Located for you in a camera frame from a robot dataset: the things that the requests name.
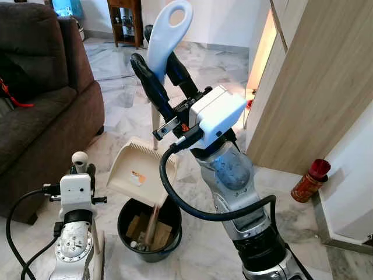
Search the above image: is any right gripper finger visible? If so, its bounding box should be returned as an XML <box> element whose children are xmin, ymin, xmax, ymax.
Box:
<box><xmin>130</xmin><ymin>52</ymin><xmax>177</xmax><ymax>125</ymax></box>
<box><xmin>166</xmin><ymin>51</ymin><xmax>203</xmax><ymax>102</ymax></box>

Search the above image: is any wooden broom with white cap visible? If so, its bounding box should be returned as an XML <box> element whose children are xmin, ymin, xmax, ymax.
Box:
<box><xmin>72</xmin><ymin>151</ymin><xmax>107</xmax><ymax>280</ymax></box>

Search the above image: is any cream dustpan with long handle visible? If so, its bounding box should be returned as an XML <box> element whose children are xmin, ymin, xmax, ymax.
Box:
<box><xmin>107</xmin><ymin>0</ymin><xmax>194</xmax><ymax>212</ymax></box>

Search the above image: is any dark wooden shelf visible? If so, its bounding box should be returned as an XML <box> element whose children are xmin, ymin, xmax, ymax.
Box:
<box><xmin>107</xmin><ymin>0</ymin><xmax>144</xmax><ymax>50</ymax></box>

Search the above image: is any brown cardboard piece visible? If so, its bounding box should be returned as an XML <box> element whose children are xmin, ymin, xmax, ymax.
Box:
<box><xmin>125</xmin><ymin>213</ymin><xmax>175</xmax><ymax>251</ymax></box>

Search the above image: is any brown fabric sofa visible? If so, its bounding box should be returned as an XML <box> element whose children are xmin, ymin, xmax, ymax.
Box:
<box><xmin>0</xmin><ymin>2</ymin><xmax>106</xmax><ymax>226</ymax></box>

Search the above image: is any thin wooden stick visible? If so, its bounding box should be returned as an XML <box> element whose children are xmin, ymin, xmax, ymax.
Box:
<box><xmin>145</xmin><ymin>203</ymin><xmax>161</xmax><ymax>247</ymax></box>

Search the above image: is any white round appliance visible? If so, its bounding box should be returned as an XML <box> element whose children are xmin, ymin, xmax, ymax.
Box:
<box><xmin>70</xmin><ymin>17</ymin><xmax>86</xmax><ymax>41</ymax></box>

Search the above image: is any large black plastic bucket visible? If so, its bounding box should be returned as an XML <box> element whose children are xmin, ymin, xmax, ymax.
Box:
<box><xmin>117</xmin><ymin>197</ymin><xmax>183</xmax><ymax>264</ymax></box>

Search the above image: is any blue box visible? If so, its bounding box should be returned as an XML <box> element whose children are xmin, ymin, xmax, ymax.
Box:
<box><xmin>51</xmin><ymin>0</ymin><xmax>83</xmax><ymax>19</ymax></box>

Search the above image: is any red cylindrical tin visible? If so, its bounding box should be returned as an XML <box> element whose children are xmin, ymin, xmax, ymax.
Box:
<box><xmin>290</xmin><ymin>159</ymin><xmax>332</xmax><ymax>204</ymax></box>

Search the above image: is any light wooden cabinet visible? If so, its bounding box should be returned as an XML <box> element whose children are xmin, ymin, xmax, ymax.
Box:
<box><xmin>245</xmin><ymin>0</ymin><xmax>373</xmax><ymax>176</ymax></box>

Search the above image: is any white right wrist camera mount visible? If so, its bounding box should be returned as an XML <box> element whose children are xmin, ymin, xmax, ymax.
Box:
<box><xmin>188</xmin><ymin>85</ymin><xmax>248</xmax><ymax>148</ymax></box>

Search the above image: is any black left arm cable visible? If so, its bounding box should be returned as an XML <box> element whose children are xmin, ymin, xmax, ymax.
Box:
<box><xmin>5</xmin><ymin>184</ymin><xmax>62</xmax><ymax>280</ymax></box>

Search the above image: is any black bag with red strap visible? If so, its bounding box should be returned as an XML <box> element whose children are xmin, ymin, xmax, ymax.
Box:
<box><xmin>0</xmin><ymin>52</ymin><xmax>35</xmax><ymax>109</ymax></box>

